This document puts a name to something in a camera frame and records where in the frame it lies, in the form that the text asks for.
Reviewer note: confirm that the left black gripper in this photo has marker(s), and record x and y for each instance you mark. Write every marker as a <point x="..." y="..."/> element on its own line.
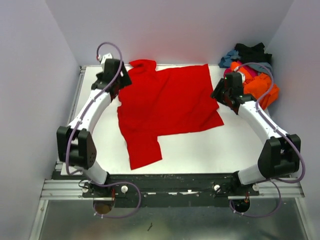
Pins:
<point x="125" y="80"/>

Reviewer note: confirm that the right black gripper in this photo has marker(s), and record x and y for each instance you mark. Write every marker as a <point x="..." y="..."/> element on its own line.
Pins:
<point x="216" y="93"/>

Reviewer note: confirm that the red t shirt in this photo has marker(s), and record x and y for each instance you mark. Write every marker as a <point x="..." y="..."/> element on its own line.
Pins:
<point x="164" y="102"/>

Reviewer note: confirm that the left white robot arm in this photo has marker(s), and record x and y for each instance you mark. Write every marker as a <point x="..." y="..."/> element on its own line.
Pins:
<point x="75" y="143"/>

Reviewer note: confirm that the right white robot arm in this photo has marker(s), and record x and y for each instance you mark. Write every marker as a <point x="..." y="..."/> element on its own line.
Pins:
<point x="280" y="154"/>

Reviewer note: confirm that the orange t shirt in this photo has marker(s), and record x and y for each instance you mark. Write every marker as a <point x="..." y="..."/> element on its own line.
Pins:
<point x="259" y="86"/>

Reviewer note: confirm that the blue grey t shirt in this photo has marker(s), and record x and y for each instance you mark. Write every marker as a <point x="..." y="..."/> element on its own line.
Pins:
<point x="233" y="56"/>

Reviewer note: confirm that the pink t shirt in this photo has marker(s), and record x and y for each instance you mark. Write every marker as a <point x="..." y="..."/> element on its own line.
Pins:
<point x="246" y="72"/>

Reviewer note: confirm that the black t shirt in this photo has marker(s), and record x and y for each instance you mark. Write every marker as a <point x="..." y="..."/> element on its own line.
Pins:
<point x="254" y="54"/>

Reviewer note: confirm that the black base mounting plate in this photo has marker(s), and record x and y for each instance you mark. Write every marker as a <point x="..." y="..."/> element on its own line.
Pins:
<point x="169" y="190"/>

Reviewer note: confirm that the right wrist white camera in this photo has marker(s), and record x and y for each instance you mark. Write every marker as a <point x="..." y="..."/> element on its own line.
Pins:
<point x="243" y="77"/>

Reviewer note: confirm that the wrist white camera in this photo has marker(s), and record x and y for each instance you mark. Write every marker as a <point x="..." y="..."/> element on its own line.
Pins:
<point x="243" y="77"/>
<point x="102" y="58"/>

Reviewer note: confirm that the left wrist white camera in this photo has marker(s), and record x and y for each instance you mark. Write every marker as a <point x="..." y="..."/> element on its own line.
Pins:
<point x="102" y="58"/>

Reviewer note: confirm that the left aluminium side rail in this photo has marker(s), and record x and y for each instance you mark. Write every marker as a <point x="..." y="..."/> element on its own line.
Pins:
<point x="76" y="93"/>

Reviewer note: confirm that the aluminium frame rail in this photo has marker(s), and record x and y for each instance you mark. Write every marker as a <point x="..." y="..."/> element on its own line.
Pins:
<point x="70" y="190"/>

